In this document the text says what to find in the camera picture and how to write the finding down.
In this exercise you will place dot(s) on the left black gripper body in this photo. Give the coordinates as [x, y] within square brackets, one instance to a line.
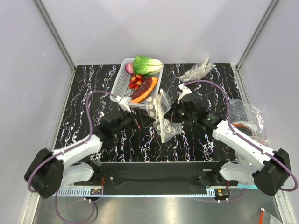
[129, 121]

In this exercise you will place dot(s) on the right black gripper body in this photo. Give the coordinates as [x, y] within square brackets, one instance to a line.
[179, 115]

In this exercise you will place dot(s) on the zip bag with white slices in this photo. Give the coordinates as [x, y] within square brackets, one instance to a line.
[156, 108]

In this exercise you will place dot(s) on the green lettuce head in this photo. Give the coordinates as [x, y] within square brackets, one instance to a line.
[146, 66]

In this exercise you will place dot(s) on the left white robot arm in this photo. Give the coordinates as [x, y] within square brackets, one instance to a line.
[50, 169]

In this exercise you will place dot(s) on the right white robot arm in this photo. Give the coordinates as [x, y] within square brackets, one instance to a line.
[267, 169]

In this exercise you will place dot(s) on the back bag of slices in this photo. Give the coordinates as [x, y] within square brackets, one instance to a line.
[198, 71]

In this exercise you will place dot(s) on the white perforated plastic basket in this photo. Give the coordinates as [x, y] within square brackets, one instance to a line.
[121, 83]

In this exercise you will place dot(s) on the red cherry bunch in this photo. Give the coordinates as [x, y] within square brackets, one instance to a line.
[136, 81]

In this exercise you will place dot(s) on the orange papaya slice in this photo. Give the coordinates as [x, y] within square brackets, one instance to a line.
[144, 90]

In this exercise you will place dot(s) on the purple onion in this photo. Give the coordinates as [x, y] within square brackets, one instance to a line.
[129, 68]

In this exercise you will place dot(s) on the crumpled clear bags pile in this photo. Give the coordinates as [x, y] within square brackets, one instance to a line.
[247, 119]

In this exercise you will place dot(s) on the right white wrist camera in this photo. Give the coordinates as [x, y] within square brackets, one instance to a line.
[184, 91]

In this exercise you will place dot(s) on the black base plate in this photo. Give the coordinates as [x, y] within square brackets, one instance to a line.
[176, 172]

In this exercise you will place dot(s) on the right aluminium frame post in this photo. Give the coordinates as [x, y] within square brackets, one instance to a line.
[267, 14]

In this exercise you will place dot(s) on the aluminium frame post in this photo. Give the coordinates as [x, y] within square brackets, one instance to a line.
[49, 23]
[267, 14]

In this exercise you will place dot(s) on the white slotted cable duct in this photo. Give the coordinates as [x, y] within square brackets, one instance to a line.
[134, 193]

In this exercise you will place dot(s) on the left aluminium frame post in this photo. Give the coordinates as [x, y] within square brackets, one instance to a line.
[49, 23]

